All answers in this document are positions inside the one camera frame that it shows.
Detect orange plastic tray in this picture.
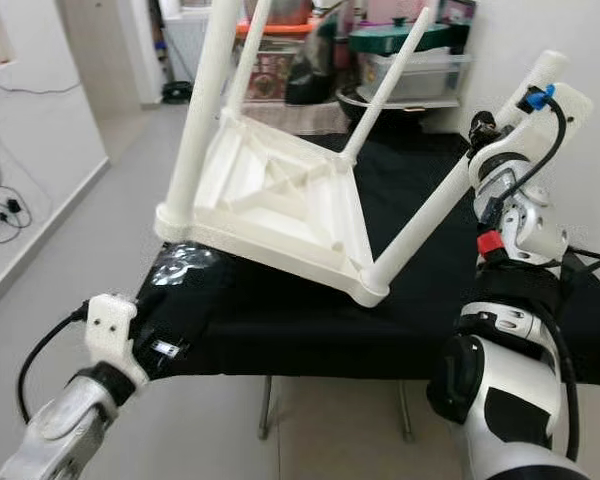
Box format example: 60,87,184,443
235,20,326,43

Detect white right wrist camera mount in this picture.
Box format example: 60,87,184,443
468,83,595,193

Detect white box cabinet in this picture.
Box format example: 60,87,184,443
165,12,213,91

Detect black wok pan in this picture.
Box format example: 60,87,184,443
283,10,343,107

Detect blue cable connector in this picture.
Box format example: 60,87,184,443
518,84,558,113

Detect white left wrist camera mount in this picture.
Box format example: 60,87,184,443
84,294,151,391

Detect pink plastic container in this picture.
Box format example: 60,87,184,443
365,0,426,26

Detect metal folding table frame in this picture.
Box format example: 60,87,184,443
258,374,415,443

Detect black tablecloth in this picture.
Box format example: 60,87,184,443
130,130,600,383

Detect clear plastic bag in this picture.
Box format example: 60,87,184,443
150,238,223,293

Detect black wall power cable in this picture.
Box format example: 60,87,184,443
0,78,81,245

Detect black round floor device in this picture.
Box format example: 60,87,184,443
160,81,196,105

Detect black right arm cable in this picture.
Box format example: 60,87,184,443
488,92,600,461

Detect green pot with lid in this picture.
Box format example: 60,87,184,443
347,22,453,57

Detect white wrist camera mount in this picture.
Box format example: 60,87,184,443
84,294,151,391
468,83,595,193

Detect beige tablecloth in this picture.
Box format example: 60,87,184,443
265,100,353,137

